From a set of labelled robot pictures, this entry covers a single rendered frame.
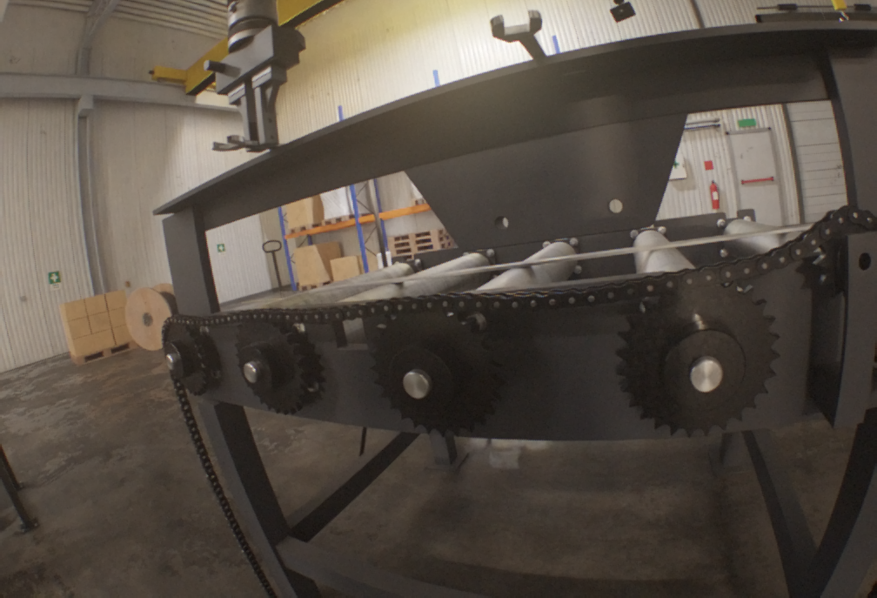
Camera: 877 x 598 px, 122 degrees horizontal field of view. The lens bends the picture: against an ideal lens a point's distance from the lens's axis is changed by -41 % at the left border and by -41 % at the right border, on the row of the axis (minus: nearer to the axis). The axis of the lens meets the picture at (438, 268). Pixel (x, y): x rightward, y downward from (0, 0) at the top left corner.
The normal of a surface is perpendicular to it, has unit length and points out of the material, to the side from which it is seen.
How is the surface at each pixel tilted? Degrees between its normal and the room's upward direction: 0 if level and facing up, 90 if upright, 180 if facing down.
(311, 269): 90
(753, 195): 90
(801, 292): 90
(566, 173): 90
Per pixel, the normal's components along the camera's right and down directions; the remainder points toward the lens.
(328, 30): -0.43, 0.16
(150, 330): 0.04, 0.09
